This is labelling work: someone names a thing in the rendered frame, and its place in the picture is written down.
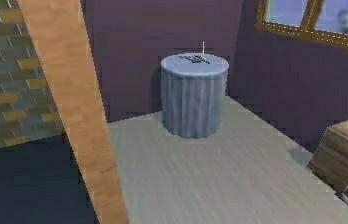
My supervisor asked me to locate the round table with blue cloth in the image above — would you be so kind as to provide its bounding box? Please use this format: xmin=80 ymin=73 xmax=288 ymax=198
xmin=160 ymin=52 xmax=230 ymax=140

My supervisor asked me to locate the wooden framed window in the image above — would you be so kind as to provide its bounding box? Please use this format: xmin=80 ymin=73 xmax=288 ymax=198
xmin=254 ymin=0 xmax=348 ymax=54

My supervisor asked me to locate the brown wooden cabinet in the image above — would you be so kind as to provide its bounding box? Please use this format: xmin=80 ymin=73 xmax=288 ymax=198
xmin=307 ymin=118 xmax=348 ymax=212

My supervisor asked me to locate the small dark item with stick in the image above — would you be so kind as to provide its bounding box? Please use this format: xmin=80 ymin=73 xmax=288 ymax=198
xmin=179 ymin=41 xmax=212 ymax=66

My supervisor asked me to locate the light wooden door frame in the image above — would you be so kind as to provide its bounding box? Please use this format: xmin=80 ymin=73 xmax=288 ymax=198
xmin=16 ymin=0 xmax=130 ymax=224

